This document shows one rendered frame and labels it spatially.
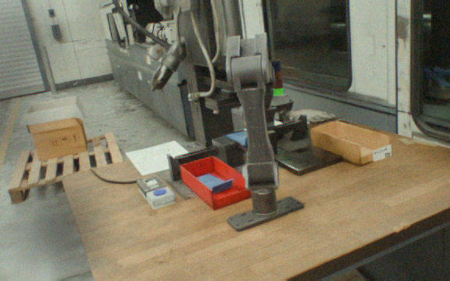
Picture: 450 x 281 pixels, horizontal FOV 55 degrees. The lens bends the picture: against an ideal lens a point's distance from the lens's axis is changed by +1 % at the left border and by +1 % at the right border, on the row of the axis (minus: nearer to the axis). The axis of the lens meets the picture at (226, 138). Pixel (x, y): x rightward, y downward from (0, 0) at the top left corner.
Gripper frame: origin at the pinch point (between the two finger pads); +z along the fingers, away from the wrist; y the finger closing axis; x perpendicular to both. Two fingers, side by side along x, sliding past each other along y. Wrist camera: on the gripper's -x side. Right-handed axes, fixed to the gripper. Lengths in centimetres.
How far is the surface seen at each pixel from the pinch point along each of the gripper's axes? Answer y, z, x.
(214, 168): 0.8, 10.8, 12.6
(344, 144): -15.4, -3.4, -24.2
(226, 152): 2.8, 6.6, 7.8
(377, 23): 23, -21, -63
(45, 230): 131, 187, 71
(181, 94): 248, 182, -83
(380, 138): -18.8, -5.6, -35.6
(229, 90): 15.1, -9.3, 2.7
